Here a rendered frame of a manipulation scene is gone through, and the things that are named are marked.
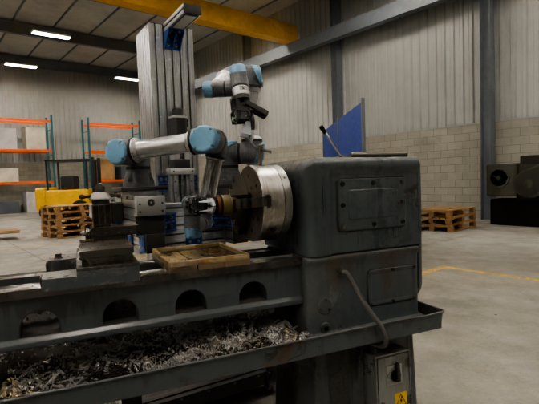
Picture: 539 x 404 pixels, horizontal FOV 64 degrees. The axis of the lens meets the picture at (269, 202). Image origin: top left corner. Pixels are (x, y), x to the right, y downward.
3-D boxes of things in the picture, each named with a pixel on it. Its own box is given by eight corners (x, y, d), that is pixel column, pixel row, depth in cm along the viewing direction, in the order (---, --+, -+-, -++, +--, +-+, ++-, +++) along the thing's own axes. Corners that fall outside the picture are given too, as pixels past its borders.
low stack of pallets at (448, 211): (439, 224, 1002) (439, 205, 1000) (477, 226, 939) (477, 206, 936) (411, 230, 918) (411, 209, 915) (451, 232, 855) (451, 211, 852)
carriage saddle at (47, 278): (127, 258, 182) (127, 244, 182) (142, 280, 140) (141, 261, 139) (47, 265, 170) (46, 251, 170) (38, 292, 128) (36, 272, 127)
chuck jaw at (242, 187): (252, 199, 183) (245, 177, 189) (255, 193, 179) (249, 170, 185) (227, 201, 178) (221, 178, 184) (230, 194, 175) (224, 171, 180)
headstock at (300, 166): (362, 234, 233) (361, 161, 231) (428, 244, 190) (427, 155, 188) (261, 244, 209) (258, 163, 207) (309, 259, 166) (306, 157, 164)
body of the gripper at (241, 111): (231, 126, 190) (228, 101, 192) (249, 127, 193) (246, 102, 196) (237, 119, 183) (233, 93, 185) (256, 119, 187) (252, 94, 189)
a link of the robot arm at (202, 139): (121, 167, 210) (228, 152, 198) (103, 166, 195) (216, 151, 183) (118, 142, 210) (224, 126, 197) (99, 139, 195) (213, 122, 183)
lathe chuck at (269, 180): (253, 228, 199) (256, 160, 193) (283, 249, 171) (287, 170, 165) (235, 229, 196) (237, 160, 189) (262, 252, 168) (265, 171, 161)
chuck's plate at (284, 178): (261, 228, 201) (263, 160, 194) (291, 248, 173) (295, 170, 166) (253, 228, 199) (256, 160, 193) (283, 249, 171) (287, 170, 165)
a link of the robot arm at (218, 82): (216, 65, 243) (200, 78, 198) (236, 64, 242) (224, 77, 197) (218, 86, 247) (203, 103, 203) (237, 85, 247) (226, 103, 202)
